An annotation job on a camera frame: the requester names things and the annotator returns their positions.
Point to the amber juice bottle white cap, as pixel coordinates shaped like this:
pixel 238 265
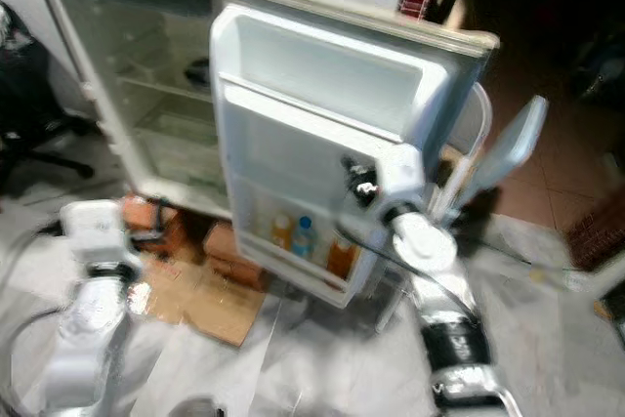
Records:
pixel 342 259

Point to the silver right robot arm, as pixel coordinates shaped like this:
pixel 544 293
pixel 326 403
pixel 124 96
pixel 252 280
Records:
pixel 435 251

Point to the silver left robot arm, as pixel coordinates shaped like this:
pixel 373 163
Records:
pixel 88 339

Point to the grey fridge body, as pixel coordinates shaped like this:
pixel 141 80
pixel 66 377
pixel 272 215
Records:
pixel 98 56

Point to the small red brick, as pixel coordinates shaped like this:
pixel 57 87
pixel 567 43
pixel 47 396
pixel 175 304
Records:
pixel 142 214

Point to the large red brick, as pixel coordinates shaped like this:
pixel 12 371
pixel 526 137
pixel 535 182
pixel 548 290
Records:
pixel 215 246

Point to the blue cap water bottle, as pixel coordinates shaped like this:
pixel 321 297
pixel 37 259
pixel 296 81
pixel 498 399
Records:
pixel 306 239

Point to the orange drink bottle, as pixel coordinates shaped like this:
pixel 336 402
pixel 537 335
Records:
pixel 283 232

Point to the large flat cardboard sheet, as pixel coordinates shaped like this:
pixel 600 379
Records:
pixel 205 305

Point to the black bowl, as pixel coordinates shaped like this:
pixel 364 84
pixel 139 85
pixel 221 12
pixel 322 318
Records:
pixel 199 72

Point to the black office chair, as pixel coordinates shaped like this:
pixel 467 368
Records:
pixel 29 95

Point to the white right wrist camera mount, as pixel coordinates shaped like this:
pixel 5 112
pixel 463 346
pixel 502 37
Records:
pixel 400 173

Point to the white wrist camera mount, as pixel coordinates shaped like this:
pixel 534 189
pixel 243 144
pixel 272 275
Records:
pixel 93 231
pixel 400 173

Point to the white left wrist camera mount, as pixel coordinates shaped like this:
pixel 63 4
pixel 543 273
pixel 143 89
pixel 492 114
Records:
pixel 93 231

